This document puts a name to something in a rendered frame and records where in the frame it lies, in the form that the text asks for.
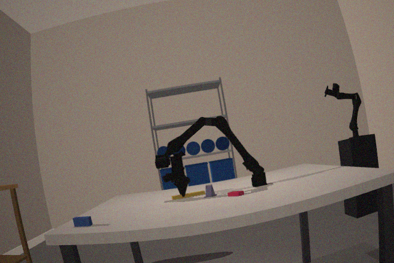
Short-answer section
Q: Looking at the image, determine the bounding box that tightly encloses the red rectangular block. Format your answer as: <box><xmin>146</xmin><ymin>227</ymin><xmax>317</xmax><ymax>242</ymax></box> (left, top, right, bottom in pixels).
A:
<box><xmin>228</xmin><ymin>191</ymin><xmax>244</xmax><ymax>196</ymax></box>

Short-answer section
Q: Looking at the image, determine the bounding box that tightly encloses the yellow bar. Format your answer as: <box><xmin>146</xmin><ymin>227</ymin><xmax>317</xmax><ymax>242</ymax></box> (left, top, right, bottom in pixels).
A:
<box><xmin>172</xmin><ymin>190</ymin><xmax>205</xmax><ymax>200</ymax></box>

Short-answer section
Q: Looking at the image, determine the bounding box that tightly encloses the blue rectangular block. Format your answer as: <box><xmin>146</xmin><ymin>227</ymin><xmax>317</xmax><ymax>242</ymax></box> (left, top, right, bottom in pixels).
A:
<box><xmin>73</xmin><ymin>216</ymin><xmax>92</xmax><ymax>227</ymax></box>

